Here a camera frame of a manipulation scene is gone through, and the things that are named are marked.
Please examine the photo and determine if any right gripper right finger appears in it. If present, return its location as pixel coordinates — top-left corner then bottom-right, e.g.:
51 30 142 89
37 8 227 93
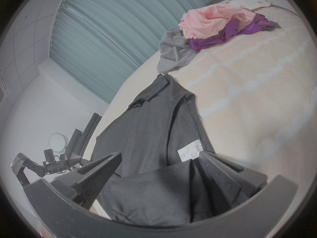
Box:
190 151 268 208

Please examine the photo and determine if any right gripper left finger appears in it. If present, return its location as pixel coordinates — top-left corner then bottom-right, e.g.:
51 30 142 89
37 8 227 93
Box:
51 152 122 210

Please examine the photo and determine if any black T-shirt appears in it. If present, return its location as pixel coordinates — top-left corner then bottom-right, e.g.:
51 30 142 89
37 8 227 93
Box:
90 73 253 226

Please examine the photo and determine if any bed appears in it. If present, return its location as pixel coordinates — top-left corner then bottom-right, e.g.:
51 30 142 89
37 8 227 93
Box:
89 0 314 220

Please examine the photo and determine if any round white disc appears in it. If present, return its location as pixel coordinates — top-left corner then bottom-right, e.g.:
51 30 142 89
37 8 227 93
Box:
49 132 68 151

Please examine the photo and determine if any black chest of drawers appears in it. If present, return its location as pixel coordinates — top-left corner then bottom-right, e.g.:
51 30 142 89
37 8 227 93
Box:
67 113 102 158

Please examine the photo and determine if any blue-green curtain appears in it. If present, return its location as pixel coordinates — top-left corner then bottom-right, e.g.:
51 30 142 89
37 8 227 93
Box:
48 6 143 106
59 0 216 66

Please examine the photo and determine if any purple garment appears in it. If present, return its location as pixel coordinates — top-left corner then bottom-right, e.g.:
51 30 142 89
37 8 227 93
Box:
189 13 281 51

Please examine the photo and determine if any grey garment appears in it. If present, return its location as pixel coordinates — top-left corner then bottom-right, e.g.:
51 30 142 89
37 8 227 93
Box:
157 29 198 74

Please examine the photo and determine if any pink garment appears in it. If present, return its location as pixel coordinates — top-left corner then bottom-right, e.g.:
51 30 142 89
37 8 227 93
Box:
178 3 257 40

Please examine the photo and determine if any white printed pillow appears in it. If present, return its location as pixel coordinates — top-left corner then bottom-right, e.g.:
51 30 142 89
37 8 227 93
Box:
222 0 272 10

